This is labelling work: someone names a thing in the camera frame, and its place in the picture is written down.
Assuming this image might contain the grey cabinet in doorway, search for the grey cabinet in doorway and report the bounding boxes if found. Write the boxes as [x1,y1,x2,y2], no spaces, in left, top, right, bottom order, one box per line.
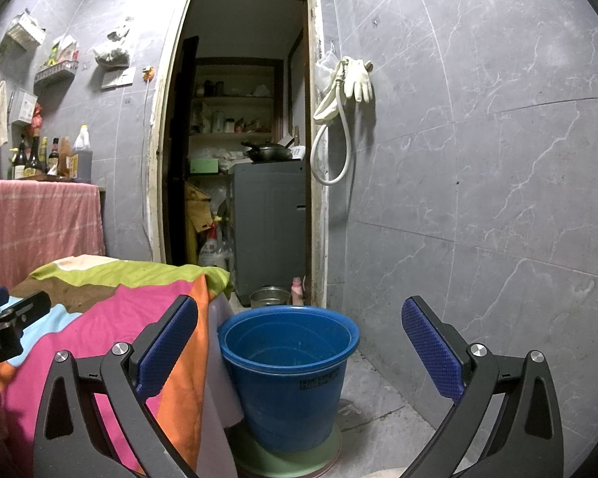
[228,161,308,304]

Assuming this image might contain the steel pot on floor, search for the steel pot on floor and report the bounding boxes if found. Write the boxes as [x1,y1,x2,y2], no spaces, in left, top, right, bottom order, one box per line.
[249,286,291,308]

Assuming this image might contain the green box on shelf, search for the green box on shelf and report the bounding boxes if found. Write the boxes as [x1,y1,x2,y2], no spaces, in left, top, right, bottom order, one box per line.
[190,158,219,174]

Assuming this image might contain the yellow bag in closet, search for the yellow bag in closet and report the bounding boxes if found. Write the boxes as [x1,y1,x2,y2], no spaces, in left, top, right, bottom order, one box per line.
[185,182,212,264]

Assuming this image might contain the pink checked cloth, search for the pink checked cloth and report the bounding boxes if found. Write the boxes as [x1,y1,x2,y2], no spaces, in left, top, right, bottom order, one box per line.
[0,179,104,288]

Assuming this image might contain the green bucket base lid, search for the green bucket base lid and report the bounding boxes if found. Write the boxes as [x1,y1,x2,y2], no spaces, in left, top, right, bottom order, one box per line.
[228,423,342,478]

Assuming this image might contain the colourful patchwork table cloth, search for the colourful patchwork table cloth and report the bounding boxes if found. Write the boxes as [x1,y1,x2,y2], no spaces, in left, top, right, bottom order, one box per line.
[0,256,244,477]

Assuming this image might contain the black wok pan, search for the black wok pan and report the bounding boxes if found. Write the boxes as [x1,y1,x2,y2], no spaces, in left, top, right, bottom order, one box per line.
[242,141,293,164]

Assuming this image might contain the white-capped large jug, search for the white-capped large jug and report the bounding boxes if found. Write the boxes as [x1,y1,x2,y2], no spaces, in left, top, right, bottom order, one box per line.
[70,124,92,184]

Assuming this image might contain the blue plastic bucket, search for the blue plastic bucket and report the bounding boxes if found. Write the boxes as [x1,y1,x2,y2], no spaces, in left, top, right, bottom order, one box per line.
[218,306,360,453]

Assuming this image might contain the white rubber glove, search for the white rubber glove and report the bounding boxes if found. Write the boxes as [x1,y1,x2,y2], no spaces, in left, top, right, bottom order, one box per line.
[343,57,374,104]

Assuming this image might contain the wall socket plate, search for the wall socket plate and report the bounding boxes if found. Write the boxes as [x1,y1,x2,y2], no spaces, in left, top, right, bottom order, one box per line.
[101,67,136,90]

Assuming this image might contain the white plastic bag on wall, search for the white plastic bag on wall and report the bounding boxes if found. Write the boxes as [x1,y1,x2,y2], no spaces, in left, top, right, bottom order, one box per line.
[91,21,130,70]

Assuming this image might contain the dark sauce bottle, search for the dark sauce bottle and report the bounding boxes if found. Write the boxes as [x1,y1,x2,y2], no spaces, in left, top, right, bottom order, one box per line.
[12,135,27,180]

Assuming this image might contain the wall spice shelf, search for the wall spice shelf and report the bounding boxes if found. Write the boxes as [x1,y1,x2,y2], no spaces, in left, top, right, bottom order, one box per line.
[34,33,79,86]

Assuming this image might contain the white wall basket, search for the white wall basket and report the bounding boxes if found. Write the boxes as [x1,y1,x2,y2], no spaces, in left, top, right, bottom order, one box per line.
[6,10,46,51]

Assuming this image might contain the pink bottle on floor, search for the pink bottle on floor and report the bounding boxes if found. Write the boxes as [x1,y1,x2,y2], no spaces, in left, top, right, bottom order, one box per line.
[290,277,305,306]

